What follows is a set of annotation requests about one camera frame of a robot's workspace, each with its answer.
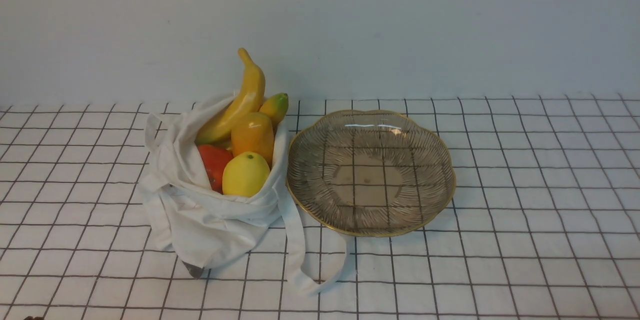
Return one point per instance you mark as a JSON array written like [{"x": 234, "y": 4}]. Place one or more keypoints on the orange papaya fruit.
[{"x": 254, "y": 132}]

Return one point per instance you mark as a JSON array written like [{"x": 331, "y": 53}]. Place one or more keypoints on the gold rimmed glass plate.
[{"x": 372, "y": 173}]

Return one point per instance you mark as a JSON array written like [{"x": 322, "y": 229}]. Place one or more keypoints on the yellow lemon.
[{"x": 245, "y": 175}]

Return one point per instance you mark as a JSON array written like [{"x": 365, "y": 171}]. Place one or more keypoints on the yellow green mango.
[{"x": 276, "y": 107}]

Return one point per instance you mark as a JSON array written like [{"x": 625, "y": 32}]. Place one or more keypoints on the white cloth tote bag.
[{"x": 206, "y": 229}]

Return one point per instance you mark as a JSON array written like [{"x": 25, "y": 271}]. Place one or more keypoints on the red tomato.
[{"x": 215, "y": 160}]

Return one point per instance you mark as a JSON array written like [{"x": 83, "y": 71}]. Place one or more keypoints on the yellow banana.
[{"x": 249, "y": 99}]

